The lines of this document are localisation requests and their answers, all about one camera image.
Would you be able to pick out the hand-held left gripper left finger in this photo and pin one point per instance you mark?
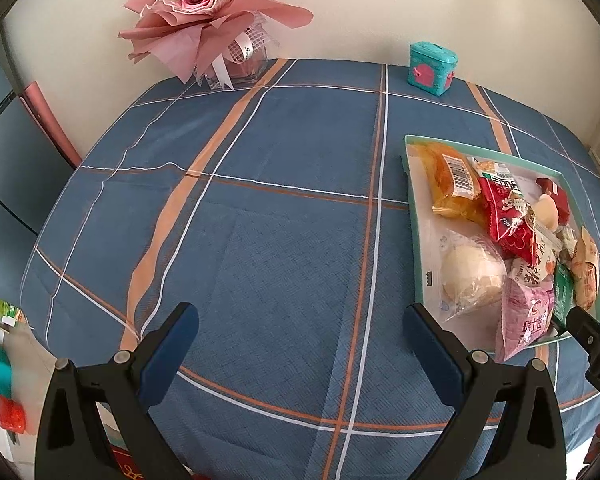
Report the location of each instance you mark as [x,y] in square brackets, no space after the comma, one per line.
[172,355]

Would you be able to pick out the dark grey cabinet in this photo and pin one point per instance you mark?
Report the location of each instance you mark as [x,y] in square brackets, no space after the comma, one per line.
[10,175]

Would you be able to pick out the blue plaid tablecloth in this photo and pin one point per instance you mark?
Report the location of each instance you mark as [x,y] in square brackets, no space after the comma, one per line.
[280,220]

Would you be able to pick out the dark red snack packet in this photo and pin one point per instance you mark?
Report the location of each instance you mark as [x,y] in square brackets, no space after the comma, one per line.
[557,194]

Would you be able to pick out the teal tin with pink heart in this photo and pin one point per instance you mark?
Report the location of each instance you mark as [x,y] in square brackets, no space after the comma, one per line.
[430,67]

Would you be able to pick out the pale jelly cup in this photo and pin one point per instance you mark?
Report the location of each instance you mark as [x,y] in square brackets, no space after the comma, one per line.
[547,212]

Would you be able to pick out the clear glass vase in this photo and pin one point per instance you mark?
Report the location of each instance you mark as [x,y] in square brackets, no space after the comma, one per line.
[245,60]

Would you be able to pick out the red floral snack packet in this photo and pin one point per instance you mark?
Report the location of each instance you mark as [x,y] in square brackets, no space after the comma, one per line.
[510,220]

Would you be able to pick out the beige cracker packet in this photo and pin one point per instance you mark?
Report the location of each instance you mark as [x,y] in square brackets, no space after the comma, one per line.
[587,270]

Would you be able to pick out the pink board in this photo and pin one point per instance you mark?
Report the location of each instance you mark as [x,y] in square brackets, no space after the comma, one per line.
[50,120]

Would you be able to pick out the purple pink snack packet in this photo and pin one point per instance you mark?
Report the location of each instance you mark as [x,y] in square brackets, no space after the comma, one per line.
[525,315]

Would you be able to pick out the yellow cake packet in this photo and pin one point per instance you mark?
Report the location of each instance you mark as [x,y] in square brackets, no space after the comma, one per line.
[445,180]

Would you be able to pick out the dark green snack packet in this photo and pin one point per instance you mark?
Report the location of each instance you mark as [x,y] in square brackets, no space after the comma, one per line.
[564,290]

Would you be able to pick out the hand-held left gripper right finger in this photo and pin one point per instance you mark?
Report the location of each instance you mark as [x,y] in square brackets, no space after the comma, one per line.
[430,355]

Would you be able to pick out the clear white bun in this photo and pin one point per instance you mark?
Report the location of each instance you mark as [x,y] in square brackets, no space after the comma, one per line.
[467,270]

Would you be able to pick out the white tray with teal rim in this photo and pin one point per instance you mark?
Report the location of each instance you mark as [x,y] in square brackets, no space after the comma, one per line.
[425,240]

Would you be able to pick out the pink rose bouquet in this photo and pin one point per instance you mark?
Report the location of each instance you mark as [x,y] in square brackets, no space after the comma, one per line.
[200,5]

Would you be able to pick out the white packet with black calligraphy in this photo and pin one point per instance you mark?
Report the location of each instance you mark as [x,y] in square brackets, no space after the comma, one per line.
[535,267]

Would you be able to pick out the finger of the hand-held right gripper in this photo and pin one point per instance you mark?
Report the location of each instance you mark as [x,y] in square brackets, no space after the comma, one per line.
[585,327]

